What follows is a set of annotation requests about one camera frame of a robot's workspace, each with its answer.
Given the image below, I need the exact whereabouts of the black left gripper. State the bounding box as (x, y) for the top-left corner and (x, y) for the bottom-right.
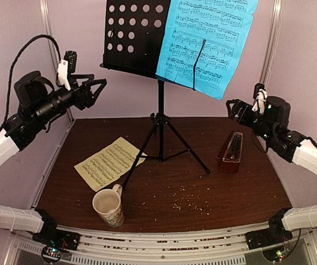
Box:
(33, 73), (106, 124)

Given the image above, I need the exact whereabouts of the red wooden metronome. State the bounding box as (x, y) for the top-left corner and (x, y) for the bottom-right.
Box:
(217, 131), (243, 174)

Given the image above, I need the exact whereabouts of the black music stand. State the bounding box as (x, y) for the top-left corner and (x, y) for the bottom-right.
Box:
(101, 1), (211, 187)

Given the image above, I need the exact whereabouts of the yellow sheet music page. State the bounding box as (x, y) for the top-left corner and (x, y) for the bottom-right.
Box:
(74, 137), (139, 192)

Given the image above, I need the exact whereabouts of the blue sheet music page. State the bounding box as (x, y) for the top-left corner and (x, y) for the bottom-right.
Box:
(156, 0), (258, 100)

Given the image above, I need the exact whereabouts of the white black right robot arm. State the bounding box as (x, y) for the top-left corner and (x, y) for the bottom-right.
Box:
(226, 96), (317, 244)

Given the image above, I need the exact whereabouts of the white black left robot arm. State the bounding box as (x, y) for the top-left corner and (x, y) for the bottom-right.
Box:
(0, 71), (107, 245)

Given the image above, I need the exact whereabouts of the white ceramic mug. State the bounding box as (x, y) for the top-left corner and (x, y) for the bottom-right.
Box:
(92, 184), (125, 228)

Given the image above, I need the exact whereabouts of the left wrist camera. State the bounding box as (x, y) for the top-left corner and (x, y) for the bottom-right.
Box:
(56, 51), (77, 91)

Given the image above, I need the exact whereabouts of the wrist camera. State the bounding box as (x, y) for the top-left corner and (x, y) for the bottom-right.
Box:
(252, 83), (268, 115)
(56, 51), (77, 91)

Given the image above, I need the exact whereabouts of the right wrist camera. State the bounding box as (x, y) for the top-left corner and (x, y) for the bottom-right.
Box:
(252, 83), (268, 115)

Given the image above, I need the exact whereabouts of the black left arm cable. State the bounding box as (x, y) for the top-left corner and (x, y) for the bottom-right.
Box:
(0, 34), (62, 144)

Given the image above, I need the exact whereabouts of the right aluminium corner post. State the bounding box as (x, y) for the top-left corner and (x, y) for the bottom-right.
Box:
(248, 0), (282, 124)

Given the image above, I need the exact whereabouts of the aluminium corner post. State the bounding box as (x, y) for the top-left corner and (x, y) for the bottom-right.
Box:
(39, 0), (75, 124)
(248, 0), (282, 124)

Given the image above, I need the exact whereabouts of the left aluminium corner post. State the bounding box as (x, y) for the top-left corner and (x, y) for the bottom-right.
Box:
(39, 0), (75, 124)

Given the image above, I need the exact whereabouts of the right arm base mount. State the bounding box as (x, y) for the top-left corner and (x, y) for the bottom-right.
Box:
(245, 228), (293, 263)

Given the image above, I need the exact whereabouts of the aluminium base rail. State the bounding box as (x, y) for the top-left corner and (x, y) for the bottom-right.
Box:
(9, 216), (317, 265)

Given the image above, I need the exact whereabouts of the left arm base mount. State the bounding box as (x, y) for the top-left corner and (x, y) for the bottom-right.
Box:
(31, 228), (80, 264)

